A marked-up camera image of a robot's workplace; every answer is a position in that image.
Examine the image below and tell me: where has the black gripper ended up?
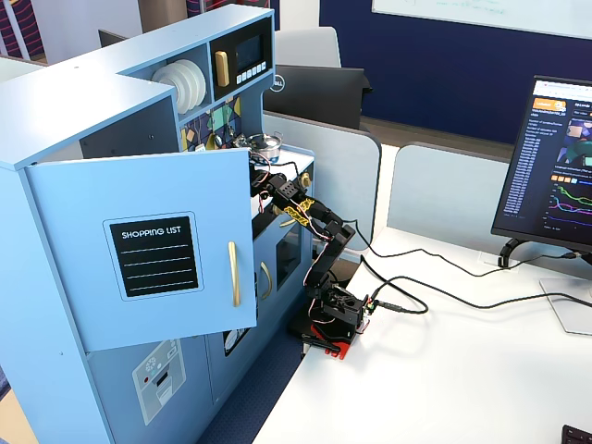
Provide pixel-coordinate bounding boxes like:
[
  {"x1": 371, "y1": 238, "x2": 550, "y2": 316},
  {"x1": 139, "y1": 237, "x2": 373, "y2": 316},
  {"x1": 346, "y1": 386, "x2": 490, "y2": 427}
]
[{"x1": 251, "y1": 168, "x2": 279, "y2": 198}]

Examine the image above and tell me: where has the light grey chair back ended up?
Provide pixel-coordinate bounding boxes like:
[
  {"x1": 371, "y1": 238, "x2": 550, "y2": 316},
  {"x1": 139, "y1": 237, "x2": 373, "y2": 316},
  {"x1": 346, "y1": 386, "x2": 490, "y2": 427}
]
[{"x1": 273, "y1": 26, "x2": 342, "y2": 69}]

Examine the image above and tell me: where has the grey desk divider panel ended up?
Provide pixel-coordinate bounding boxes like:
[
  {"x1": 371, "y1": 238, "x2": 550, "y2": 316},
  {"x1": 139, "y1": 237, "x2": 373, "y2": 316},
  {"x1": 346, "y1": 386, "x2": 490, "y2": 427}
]
[
  {"x1": 262, "y1": 110, "x2": 383, "y2": 253},
  {"x1": 387, "y1": 142, "x2": 524, "y2": 251}
]

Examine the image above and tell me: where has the black Dell monitor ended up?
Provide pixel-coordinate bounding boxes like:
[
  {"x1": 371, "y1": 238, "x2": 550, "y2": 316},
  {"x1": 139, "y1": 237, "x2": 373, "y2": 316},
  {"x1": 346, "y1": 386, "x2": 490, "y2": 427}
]
[{"x1": 263, "y1": 64, "x2": 374, "y2": 131}]

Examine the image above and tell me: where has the silver monitor stand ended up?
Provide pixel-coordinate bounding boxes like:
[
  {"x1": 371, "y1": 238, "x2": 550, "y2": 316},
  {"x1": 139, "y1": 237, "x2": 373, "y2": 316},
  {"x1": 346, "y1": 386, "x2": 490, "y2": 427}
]
[{"x1": 498, "y1": 236, "x2": 592, "y2": 337}]

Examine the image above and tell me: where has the blue toy play kitchen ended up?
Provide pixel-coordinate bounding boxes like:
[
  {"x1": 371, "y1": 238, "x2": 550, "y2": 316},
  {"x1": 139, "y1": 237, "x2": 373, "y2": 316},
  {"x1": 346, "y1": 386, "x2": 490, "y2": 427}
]
[{"x1": 0, "y1": 4, "x2": 316, "y2": 444}]

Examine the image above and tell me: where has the black power cable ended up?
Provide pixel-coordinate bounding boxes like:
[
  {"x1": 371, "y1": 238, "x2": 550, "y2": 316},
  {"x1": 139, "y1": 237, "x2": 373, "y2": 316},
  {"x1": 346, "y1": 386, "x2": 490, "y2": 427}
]
[{"x1": 367, "y1": 276, "x2": 592, "y2": 316}]

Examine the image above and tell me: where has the red robot base plate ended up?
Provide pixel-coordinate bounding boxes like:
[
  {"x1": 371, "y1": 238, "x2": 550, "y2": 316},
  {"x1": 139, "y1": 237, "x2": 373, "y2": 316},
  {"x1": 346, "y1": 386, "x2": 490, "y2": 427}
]
[{"x1": 300, "y1": 318, "x2": 366, "y2": 361}]

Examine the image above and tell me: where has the black toy microwave door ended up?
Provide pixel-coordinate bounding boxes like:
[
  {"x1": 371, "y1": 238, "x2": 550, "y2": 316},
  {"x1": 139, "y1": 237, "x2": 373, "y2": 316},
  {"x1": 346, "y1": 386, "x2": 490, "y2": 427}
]
[{"x1": 209, "y1": 18, "x2": 273, "y2": 102}]

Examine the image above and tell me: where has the black computer monitor with graphs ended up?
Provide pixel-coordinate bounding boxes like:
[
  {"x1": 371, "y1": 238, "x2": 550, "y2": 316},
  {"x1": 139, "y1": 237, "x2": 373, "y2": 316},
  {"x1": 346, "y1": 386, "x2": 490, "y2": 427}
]
[{"x1": 490, "y1": 75, "x2": 592, "y2": 254}]

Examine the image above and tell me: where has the blue shopping list fridge door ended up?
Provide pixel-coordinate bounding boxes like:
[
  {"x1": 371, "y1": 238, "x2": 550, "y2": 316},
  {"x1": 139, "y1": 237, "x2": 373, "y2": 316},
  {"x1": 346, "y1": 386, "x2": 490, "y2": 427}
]
[{"x1": 25, "y1": 146, "x2": 258, "y2": 353}]

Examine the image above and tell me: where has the white toy plate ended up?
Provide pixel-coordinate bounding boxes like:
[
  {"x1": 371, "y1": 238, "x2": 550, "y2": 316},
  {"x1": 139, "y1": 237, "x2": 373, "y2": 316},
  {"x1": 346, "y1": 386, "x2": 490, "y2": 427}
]
[
  {"x1": 189, "y1": 58, "x2": 207, "y2": 108},
  {"x1": 151, "y1": 62, "x2": 191, "y2": 115},
  {"x1": 175, "y1": 59, "x2": 201, "y2": 112}
]

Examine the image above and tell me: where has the steel pot with lid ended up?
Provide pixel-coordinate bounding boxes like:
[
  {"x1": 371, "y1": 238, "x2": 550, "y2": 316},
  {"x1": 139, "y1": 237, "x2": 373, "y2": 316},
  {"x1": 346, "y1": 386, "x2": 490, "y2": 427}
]
[{"x1": 245, "y1": 130, "x2": 284, "y2": 163}]

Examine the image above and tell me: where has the black keyboard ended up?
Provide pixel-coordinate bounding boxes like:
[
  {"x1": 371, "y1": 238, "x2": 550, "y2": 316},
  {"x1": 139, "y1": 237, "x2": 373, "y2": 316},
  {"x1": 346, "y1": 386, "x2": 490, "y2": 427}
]
[{"x1": 561, "y1": 424, "x2": 592, "y2": 444}]

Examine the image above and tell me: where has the metal serving spoon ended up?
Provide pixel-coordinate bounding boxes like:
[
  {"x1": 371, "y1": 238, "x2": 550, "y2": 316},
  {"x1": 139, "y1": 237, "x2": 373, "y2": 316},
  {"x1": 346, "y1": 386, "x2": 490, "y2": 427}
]
[{"x1": 234, "y1": 104, "x2": 247, "y2": 147}]

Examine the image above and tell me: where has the black camera cable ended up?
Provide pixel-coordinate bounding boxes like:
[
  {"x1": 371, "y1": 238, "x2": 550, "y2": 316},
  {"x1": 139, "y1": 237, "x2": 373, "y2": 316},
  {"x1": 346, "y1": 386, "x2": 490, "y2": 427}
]
[{"x1": 249, "y1": 147, "x2": 585, "y2": 278}]

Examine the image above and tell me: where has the white whiteboard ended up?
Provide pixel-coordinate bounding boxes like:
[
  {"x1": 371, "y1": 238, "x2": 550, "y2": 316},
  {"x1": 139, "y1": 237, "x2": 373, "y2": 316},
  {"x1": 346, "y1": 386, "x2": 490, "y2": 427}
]
[{"x1": 371, "y1": 0, "x2": 592, "y2": 41}]

